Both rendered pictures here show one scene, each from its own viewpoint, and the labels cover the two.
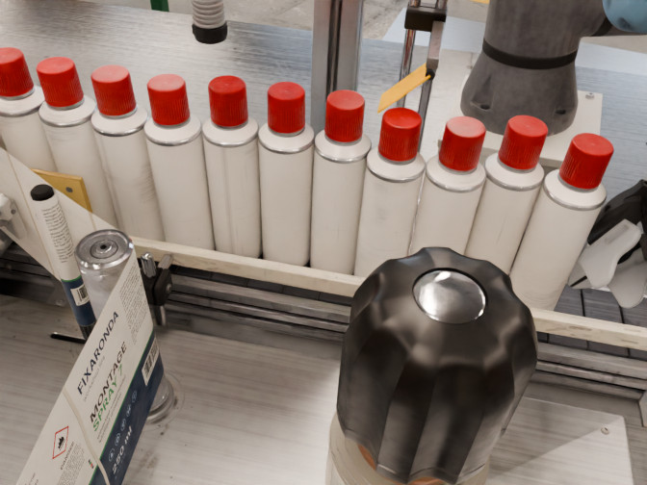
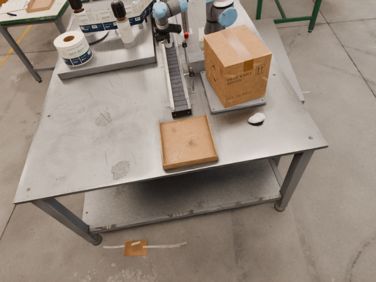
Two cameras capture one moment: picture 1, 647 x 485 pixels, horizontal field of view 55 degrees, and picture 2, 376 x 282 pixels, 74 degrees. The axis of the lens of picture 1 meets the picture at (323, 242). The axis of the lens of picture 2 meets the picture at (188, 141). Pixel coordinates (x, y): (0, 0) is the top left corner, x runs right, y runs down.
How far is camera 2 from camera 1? 1.85 m
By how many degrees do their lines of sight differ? 51
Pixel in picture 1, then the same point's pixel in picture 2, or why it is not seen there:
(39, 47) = not seen: outside the picture
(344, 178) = not seen: hidden behind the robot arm
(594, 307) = (172, 51)
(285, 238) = not seen: hidden behind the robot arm
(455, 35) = (264, 27)
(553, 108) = (207, 30)
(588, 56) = (275, 46)
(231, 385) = (145, 31)
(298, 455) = (139, 37)
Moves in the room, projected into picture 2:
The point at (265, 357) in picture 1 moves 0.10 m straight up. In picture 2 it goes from (150, 31) to (146, 18)
